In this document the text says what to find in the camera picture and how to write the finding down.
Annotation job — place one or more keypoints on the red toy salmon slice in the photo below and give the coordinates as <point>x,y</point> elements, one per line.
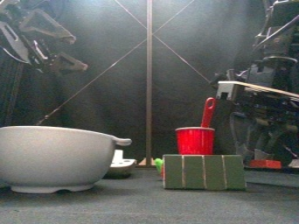
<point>266,164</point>

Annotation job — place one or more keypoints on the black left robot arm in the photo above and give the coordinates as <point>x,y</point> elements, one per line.
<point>7,87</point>

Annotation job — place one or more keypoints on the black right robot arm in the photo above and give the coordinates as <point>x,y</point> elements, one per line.
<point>281,35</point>

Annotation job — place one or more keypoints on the small white block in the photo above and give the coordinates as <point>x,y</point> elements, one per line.
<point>294,164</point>

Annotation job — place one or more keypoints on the red ribbed cup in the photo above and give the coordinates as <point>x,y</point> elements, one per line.
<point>194,141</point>

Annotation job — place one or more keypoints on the green block with white stripes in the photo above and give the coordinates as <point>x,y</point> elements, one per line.
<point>202,172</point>

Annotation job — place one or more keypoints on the small bright green toy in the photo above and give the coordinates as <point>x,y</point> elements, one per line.
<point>158,164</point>

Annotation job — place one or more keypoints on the large white bowl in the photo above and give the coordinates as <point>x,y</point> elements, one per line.
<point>54,157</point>

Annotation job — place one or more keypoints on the vertical metal frame pole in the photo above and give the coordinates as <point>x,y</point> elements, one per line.
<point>149,87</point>

